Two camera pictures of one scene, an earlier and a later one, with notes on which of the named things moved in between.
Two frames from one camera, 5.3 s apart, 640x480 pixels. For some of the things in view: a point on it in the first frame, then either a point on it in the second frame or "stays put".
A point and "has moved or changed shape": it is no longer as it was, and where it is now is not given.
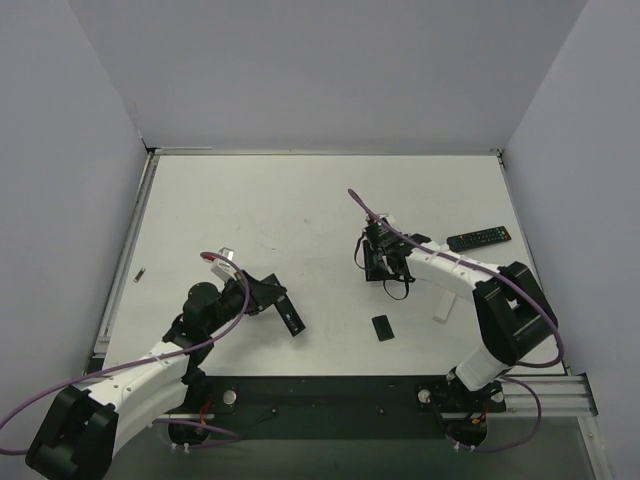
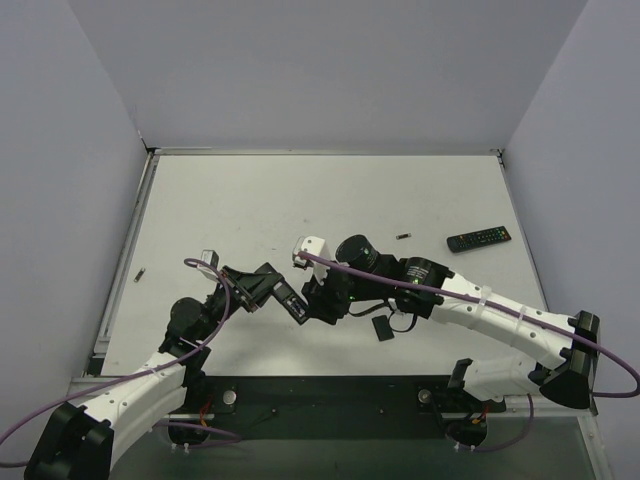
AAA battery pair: [139, 275] stays put
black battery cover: [383, 327] stays put
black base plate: [332, 407] stays put
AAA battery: [292, 321] -> [297, 306]
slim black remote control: [287, 310] has moved or changed shape
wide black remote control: [477, 238] stays put
